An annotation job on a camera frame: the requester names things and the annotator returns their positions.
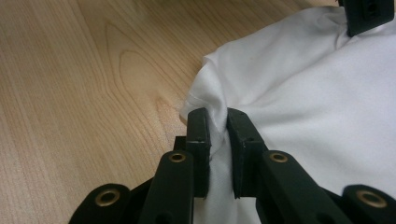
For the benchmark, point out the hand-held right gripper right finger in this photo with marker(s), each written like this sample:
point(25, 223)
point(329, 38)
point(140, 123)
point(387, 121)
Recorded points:
point(246, 161)

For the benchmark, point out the white printed T-shirt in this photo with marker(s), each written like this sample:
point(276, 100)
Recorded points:
point(311, 109)

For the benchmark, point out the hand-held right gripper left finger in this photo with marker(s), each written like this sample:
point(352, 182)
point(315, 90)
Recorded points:
point(199, 149)

